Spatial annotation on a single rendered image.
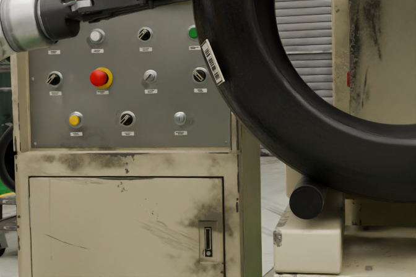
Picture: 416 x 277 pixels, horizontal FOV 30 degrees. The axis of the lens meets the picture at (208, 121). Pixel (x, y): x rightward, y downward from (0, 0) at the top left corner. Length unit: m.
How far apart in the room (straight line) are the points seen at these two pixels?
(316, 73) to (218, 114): 8.69
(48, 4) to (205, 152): 0.71
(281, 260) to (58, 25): 0.48
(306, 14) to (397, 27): 9.17
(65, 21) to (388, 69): 0.56
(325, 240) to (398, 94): 0.43
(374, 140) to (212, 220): 0.85
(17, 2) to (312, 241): 0.56
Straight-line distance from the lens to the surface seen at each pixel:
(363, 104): 1.39
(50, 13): 1.19
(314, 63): 10.49
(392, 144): 1.01
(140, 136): 1.86
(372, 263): 1.12
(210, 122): 1.82
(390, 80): 1.39
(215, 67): 1.03
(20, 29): 1.20
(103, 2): 1.15
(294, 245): 1.04
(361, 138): 1.01
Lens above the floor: 1.06
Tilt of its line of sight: 3 degrees down
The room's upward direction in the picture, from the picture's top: 1 degrees counter-clockwise
